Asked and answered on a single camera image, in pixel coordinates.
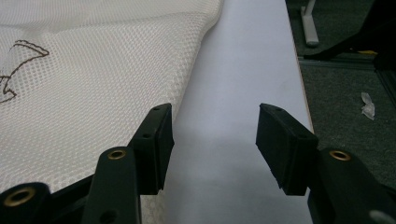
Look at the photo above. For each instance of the small crumpled white tissue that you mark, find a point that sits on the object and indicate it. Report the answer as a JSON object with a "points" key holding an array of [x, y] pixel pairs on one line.
{"points": [[368, 107]]}

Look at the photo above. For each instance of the black stand with angled leg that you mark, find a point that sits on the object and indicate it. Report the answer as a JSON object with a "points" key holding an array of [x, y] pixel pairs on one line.
{"points": [[367, 28]]}

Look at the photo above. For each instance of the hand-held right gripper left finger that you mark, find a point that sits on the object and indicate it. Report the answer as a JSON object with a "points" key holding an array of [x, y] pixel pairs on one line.
{"points": [[152, 155]]}

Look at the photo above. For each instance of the white metal desk frame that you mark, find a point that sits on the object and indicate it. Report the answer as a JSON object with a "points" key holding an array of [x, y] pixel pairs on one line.
{"points": [[308, 28]]}

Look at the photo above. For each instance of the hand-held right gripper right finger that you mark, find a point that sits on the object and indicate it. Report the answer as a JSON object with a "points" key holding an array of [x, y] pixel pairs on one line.
{"points": [[285, 149]]}

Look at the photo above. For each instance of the aluminium floor rail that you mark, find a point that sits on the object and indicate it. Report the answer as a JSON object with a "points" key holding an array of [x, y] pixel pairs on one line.
{"points": [[336, 62]]}

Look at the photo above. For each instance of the white mesh laundry bag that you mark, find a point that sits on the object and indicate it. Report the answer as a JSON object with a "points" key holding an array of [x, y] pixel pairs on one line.
{"points": [[93, 93]]}

